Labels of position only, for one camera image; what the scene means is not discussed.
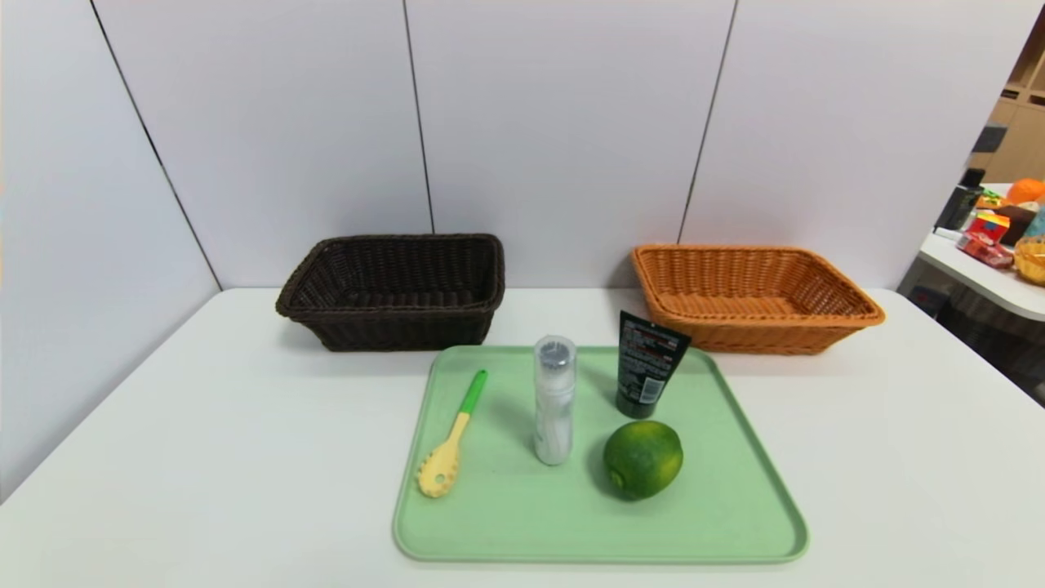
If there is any yellow pasta spoon green handle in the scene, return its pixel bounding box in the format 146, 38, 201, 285
416, 369, 489, 499

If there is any wooden shelf unit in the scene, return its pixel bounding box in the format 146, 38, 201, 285
967, 8, 1045, 185

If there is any yellow bowl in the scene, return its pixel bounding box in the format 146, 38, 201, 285
1013, 235, 1045, 286

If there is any red yellow toy box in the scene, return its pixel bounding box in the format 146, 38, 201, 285
969, 211, 1012, 243

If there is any translucent white plastic bottle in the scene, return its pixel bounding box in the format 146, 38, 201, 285
532, 334, 578, 467

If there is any light green plastic tray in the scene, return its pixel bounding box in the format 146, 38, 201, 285
392, 344, 811, 565

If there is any white side table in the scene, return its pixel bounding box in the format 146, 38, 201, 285
918, 181, 1045, 323

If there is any black red face wash tube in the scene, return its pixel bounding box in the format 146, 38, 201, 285
615, 310, 693, 420

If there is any dark brown box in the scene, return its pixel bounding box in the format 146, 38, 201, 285
992, 204, 1038, 246

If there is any red snack packet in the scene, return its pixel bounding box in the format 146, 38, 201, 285
957, 233, 1015, 269

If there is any orange wicker basket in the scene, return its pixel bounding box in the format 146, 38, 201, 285
631, 243, 887, 356

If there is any green lime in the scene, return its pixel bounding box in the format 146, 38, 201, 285
603, 420, 685, 501

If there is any black upright bottle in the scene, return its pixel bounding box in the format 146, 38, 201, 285
935, 168, 986, 231

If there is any dark brown wicker basket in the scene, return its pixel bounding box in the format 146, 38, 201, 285
275, 234, 506, 353

